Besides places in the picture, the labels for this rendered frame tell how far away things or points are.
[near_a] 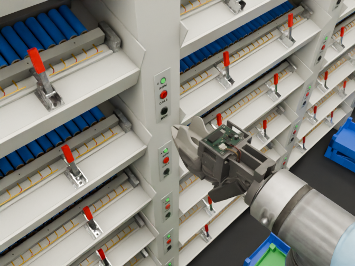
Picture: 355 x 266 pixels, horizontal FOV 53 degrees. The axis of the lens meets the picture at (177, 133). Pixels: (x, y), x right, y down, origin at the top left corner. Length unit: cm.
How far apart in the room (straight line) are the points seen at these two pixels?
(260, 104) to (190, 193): 36
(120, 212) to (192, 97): 33
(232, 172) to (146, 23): 28
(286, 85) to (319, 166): 89
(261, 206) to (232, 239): 119
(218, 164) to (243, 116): 57
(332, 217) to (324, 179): 150
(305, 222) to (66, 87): 41
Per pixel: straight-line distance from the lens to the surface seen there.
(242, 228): 176
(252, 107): 116
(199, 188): 118
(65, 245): 89
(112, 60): 64
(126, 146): 76
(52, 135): 74
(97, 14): 68
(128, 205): 91
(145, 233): 110
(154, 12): 61
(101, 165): 74
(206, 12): 77
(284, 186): 54
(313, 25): 122
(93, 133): 74
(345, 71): 180
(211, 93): 89
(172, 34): 66
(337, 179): 207
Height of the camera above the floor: 152
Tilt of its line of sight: 46 degrees down
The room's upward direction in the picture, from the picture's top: straight up
